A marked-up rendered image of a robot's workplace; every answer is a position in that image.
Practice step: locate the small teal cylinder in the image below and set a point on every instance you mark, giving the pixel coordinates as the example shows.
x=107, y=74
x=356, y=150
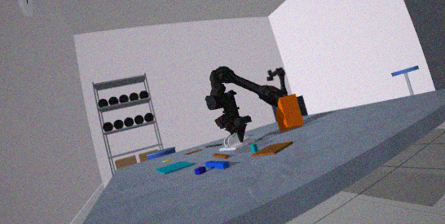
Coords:
x=254, y=147

